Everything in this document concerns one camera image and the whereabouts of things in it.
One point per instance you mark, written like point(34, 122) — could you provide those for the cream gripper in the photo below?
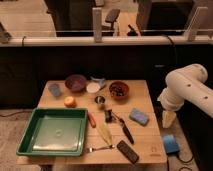
point(168, 118)

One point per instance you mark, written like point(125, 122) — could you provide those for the blue sponge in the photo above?
point(139, 117)

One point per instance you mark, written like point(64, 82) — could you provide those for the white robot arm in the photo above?
point(185, 84)

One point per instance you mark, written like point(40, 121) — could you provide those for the green plastic tray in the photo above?
point(55, 132)

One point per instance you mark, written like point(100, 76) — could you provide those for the blue box on floor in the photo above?
point(170, 144)

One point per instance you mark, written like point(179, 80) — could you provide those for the wooden table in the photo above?
point(147, 139)

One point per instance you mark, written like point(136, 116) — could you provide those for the black remote control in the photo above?
point(128, 152)

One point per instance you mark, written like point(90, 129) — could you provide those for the brown bowl with contents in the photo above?
point(119, 90)

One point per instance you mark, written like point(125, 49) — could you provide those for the small black clip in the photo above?
point(108, 116)

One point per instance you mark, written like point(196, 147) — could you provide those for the yellow corn cob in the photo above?
point(104, 132)

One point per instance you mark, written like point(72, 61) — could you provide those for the small metal cup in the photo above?
point(100, 101)

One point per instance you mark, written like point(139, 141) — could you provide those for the orange carrot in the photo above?
point(91, 120)

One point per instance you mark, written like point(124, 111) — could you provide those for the white round lid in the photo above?
point(92, 87)

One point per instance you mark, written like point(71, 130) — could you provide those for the silver fork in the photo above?
point(93, 149)

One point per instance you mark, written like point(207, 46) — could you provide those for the orange fruit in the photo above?
point(70, 102)

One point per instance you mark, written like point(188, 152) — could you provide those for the purple bowl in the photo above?
point(76, 82)

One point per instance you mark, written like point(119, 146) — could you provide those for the black office chair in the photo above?
point(110, 19)

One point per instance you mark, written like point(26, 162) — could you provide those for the black handled knife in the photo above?
point(124, 128)

